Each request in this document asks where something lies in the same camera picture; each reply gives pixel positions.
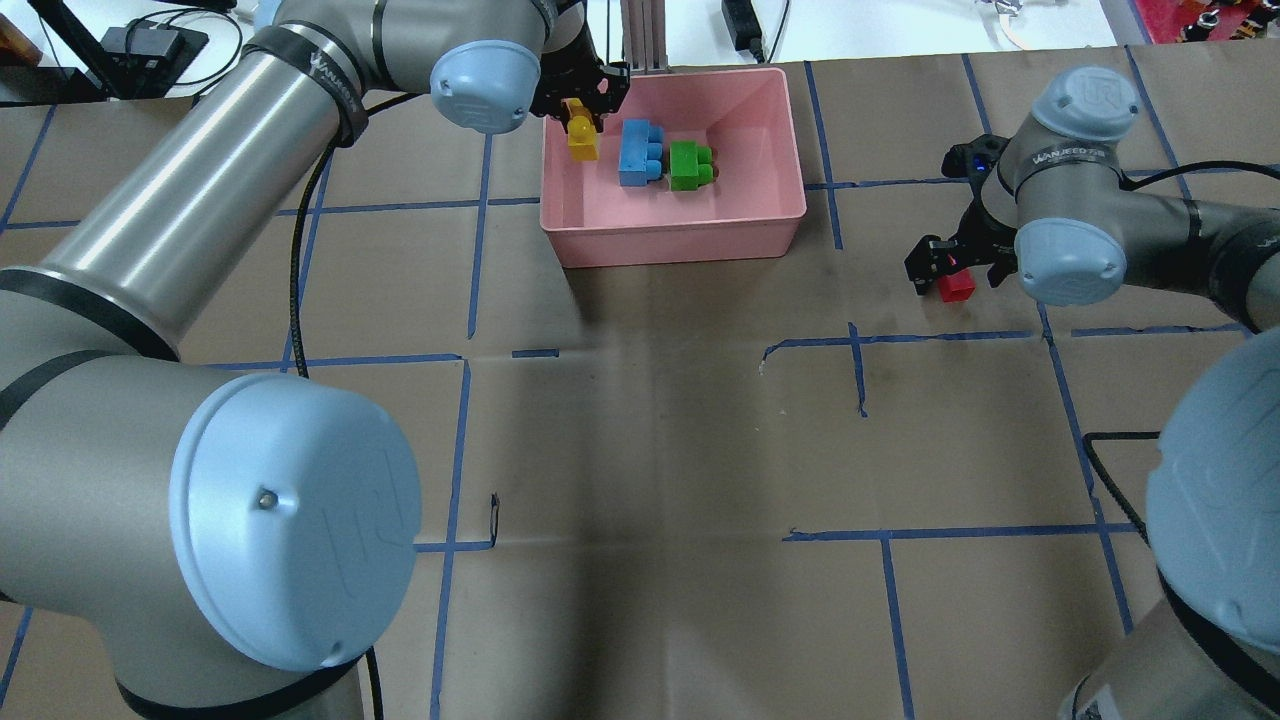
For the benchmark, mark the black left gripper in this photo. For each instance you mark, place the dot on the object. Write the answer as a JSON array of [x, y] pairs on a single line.
[[566, 62]]

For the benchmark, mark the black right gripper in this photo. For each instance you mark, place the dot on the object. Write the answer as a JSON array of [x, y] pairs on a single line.
[[978, 243]]

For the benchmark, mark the red toy block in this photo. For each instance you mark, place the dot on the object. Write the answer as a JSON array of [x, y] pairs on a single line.
[[956, 287]]

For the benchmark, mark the yellow toy block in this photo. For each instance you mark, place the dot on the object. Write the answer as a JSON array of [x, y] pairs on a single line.
[[582, 135]]

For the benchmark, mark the blue toy block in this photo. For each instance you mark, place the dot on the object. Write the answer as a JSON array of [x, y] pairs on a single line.
[[640, 161]]

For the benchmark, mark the green toy block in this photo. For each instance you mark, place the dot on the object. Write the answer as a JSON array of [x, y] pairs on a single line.
[[691, 166]]

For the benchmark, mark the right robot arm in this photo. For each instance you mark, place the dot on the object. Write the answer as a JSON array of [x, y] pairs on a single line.
[[1054, 210]]

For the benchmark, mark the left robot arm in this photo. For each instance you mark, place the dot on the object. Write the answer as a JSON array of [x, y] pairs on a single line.
[[240, 536]]

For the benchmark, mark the pink plastic box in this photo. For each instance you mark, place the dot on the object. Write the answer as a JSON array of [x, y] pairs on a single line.
[[752, 211]]

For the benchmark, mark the black power adapter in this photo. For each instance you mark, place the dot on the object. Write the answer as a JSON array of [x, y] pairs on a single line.
[[746, 32]]

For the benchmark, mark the aluminium profile post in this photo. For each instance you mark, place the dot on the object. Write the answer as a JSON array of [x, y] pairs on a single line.
[[644, 40]]

